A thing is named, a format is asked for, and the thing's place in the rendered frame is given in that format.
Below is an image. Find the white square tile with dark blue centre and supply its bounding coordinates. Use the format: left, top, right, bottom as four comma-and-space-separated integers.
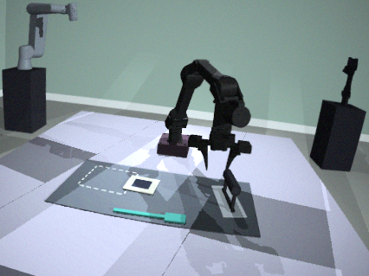
123, 175, 159, 195

